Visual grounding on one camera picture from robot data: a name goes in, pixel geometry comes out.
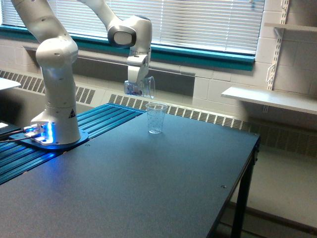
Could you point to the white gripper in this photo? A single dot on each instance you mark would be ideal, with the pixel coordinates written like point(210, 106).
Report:
point(138, 67)

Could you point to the clear plastic cup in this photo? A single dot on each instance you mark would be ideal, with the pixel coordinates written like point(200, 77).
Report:
point(155, 115)
point(142, 88)

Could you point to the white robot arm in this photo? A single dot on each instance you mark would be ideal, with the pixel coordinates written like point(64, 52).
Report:
point(57, 124)

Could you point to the clear plastic cup on table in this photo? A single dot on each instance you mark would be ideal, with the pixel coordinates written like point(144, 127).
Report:
point(155, 115)

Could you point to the white window blinds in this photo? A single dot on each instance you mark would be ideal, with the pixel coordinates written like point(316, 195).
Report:
point(218, 25)

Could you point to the teal window sill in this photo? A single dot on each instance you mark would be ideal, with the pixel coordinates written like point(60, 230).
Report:
point(174, 54)

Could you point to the white tabletop at left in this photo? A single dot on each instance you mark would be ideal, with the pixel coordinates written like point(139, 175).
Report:
point(8, 84)

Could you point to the baseboard radiator vent cover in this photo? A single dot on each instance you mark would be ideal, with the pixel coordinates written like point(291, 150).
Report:
point(280, 138)

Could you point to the black table leg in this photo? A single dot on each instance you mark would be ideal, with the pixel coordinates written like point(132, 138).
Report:
point(243, 193)

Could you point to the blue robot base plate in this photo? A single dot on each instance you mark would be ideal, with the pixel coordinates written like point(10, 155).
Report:
point(65, 147)

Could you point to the white shelf rail standard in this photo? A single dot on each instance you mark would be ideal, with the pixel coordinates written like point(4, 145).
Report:
point(279, 31)

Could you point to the blue slotted aluminium rail panel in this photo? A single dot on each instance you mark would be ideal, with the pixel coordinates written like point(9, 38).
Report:
point(17, 158)

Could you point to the white lower wall shelf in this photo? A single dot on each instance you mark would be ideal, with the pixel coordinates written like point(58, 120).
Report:
point(283, 100)

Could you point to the white wall shelf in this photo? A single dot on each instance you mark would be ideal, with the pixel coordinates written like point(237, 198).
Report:
point(292, 27)
point(283, 100)

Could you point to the white upper wall shelf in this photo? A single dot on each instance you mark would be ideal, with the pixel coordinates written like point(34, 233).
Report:
point(292, 27)

